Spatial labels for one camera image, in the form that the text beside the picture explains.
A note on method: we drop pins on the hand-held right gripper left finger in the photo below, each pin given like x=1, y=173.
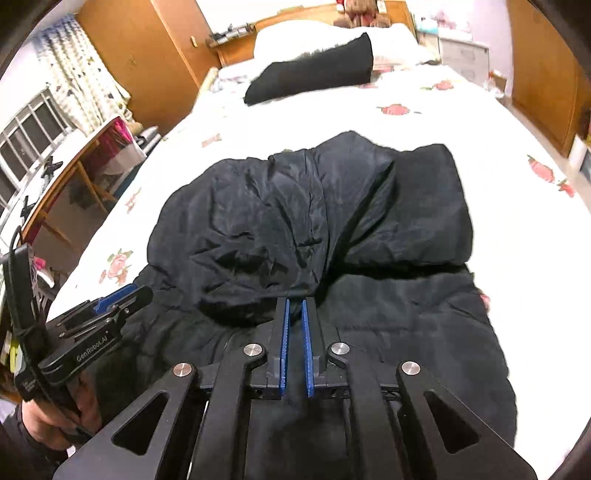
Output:
x=282, y=350

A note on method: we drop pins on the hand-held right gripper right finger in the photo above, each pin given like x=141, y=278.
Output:
x=308, y=350

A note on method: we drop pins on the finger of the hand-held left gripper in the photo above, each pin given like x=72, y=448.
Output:
x=117, y=295
x=134, y=302

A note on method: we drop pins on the black hooded puffer jacket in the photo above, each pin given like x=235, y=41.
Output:
x=323, y=230

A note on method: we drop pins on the person's left forearm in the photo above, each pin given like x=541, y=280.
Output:
x=23, y=454

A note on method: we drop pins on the person's left hand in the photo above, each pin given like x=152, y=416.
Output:
x=87, y=401

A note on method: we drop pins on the wooden desk with glass top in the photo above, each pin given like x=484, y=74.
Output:
x=74, y=203

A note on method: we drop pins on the window with metal bars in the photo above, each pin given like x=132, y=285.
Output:
x=32, y=143

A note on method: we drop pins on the patterned cream curtain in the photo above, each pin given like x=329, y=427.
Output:
x=78, y=78

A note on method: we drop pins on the wooden wardrobe beside curtain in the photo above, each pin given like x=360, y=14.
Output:
x=152, y=55

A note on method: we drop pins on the bed with floral sheet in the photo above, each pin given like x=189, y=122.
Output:
x=461, y=138

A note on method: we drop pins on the black folded garment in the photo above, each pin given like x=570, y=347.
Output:
x=314, y=69

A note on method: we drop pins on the wooden bedside shelf with clutter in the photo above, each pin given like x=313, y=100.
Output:
x=231, y=37

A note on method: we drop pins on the large white pillow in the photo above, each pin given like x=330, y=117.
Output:
x=323, y=39

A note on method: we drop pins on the grey drawer nightstand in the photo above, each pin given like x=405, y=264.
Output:
x=464, y=57

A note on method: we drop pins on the brown teddy bear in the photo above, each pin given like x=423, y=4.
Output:
x=362, y=11

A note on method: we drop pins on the wooden wardrobe beside boxes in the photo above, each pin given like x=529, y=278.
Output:
x=549, y=78

